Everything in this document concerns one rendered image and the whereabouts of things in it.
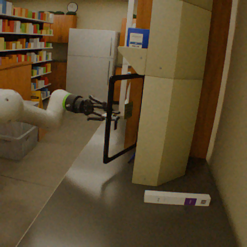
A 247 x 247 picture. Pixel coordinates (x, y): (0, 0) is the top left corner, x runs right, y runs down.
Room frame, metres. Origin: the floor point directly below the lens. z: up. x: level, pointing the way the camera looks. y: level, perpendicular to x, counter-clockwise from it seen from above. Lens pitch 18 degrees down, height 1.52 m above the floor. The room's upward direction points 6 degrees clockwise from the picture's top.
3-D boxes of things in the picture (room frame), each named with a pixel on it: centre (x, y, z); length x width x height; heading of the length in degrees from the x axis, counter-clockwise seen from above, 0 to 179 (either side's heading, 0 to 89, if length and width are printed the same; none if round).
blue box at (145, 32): (1.20, -0.03, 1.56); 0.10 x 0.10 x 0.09; 84
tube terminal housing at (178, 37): (1.09, -0.20, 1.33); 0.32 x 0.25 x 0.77; 174
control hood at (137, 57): (1.11, -0.02, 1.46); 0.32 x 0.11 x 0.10; 174
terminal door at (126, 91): (1.12, -0.01, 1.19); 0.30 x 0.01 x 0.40; 149
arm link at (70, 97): (1.22, 0.26, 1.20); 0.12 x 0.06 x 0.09; 149
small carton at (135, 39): (1.06, -0.02, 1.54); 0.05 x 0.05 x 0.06; 2
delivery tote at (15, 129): (2.93, 1.41, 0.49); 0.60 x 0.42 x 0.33; 174
